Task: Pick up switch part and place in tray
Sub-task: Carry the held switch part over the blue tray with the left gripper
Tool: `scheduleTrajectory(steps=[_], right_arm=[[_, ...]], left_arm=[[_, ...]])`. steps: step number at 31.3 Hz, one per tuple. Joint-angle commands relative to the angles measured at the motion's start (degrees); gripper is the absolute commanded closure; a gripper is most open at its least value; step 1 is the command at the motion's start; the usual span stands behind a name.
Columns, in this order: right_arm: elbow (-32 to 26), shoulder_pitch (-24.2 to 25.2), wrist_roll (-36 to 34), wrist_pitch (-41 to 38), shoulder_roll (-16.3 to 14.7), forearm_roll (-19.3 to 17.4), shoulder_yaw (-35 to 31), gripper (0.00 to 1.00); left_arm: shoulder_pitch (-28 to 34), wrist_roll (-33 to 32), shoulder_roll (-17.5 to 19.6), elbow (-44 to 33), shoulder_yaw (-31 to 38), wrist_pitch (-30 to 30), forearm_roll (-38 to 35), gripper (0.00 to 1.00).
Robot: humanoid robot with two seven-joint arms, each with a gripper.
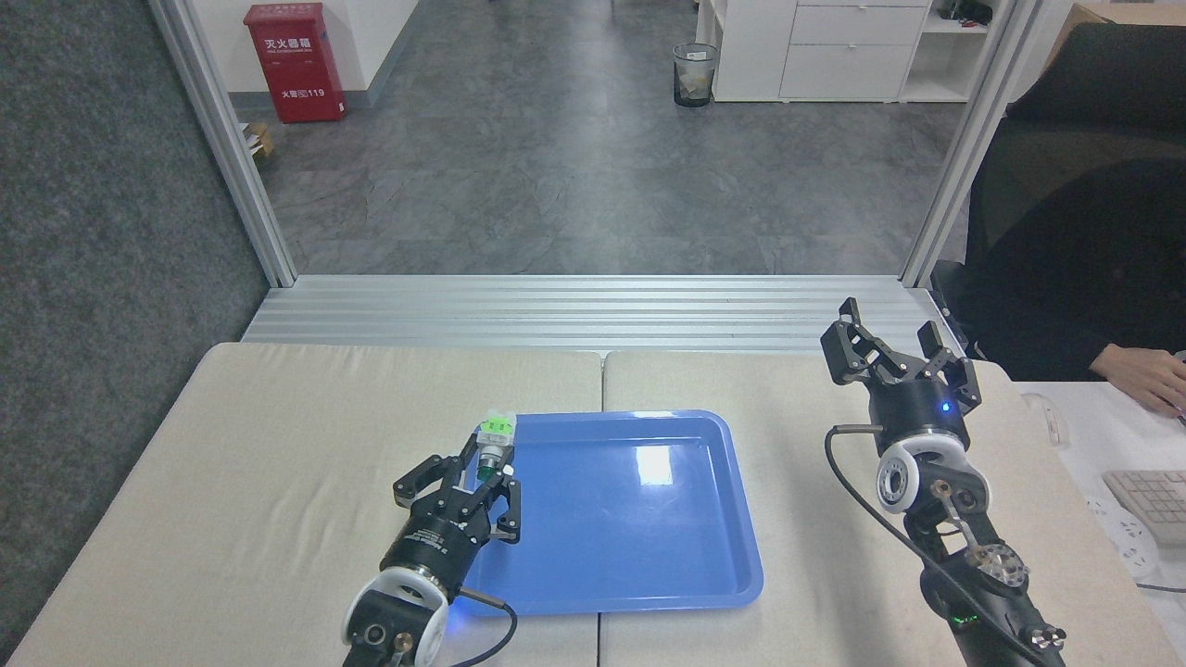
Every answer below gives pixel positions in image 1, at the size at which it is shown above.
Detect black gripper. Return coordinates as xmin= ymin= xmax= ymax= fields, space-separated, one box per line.
xmin=379 ymin=453 xmax=524 ymax=595
xmin=820 ymin=297 xmax=983 ymax=449

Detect green switch part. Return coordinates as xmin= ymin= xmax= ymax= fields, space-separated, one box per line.
xmin=473 ymin=407 xmax=519 ymax=488

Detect blue plastic tray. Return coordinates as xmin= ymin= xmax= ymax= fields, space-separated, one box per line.
xmin=451 ymin=409 xmax=765 ymax=619

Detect person's hand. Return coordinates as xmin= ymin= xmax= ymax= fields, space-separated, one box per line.
xmin=1090 ymin=344 xmax=1186 ymax=417

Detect white computer mouse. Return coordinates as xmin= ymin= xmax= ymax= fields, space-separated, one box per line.
xmin=1021 ymin=393 xmax=1072 ymax=448

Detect white desk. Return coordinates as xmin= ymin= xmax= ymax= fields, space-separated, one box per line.
xmin=1012 ymin=380 xmax=1186 ymax=659

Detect person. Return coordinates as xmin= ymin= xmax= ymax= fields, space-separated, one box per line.
xmin=930 ymin=22 xmax=1186 ymax=416

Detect white power strip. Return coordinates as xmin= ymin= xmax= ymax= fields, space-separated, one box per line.
xmin=1084 ymin=496 xmax=1161 ymax=581

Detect white keyboard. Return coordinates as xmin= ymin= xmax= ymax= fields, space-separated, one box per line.
xmin=1101 ymin=469 xmax=1186 ymax=547

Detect white drawer cabinet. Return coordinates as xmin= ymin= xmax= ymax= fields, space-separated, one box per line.
xmin=695 ymin=0 xmax=998 ymax=105

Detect brown cardboard box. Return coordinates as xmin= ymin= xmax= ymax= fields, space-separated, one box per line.
xmin=1047 ymin=2 xmax=1186 ymax=68

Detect red fire extinguisher box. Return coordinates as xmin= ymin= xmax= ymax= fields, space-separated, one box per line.
xmin=244 ymin=3 xmax=348 ymax=125

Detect silver aluminium post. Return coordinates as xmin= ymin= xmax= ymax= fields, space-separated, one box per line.
xmin=148 ymin=0 xmax=299 ymax=288
xmin=899 ymin=0 xmax=1048 ymax=288

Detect silver aluminium rail base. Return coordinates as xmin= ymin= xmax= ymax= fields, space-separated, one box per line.
xmin=239 ymin=274 xmax=976 ymax=356

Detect wire mesh waste bin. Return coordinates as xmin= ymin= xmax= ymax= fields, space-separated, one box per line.
xmin=672 ymin=43 xmax=721 ymax=109

